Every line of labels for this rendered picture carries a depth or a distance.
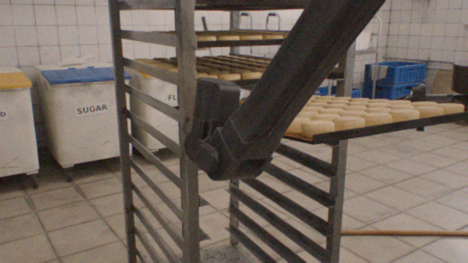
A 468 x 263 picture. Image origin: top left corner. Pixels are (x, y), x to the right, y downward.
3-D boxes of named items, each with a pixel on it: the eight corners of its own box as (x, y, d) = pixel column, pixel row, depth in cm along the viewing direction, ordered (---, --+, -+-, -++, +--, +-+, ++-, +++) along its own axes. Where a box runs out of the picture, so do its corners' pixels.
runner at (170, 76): (208, 92, 92) (208, 78, 91) (196, 92, 91) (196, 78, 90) (129, 65, 146) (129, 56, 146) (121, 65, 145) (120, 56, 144)
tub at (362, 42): (336, 47, 469) (337, 28, 464) (372, 49, 438) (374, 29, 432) (316, 49, 446) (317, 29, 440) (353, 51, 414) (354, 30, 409)
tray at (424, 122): (487, 116, 78) (487, 108, 77) (313, 145, 59) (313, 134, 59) (290, 99, 130) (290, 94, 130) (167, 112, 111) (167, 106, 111)
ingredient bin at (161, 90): (150, 168, 322) (145, 67, 301) (125, 147, 374) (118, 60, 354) (212, 156, 349) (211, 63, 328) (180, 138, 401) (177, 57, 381)
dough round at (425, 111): (448, 117, 76) (448, 106, 75) (434, 121, 73) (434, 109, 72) (420, 116, 80) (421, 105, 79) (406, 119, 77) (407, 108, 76)
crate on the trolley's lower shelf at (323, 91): (330, 102, 478) (331, 85, 473) (360, 107, 451) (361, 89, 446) (299, 109, 442) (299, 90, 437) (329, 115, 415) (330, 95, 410)
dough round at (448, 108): (443, 117, 76) (443, 106, 76) (427, 114, 81) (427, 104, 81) (469, 115, 77) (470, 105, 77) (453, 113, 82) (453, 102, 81)
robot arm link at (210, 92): (210, 177, 55) (262, 173, 60) (223, 90, 52) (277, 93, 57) (170, 149, 64) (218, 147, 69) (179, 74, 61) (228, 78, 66)
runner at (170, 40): (207, 50, 90) (207, 35, 89) (196, 50, 88) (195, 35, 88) (127, 38, 144) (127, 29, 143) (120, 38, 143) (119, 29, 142)
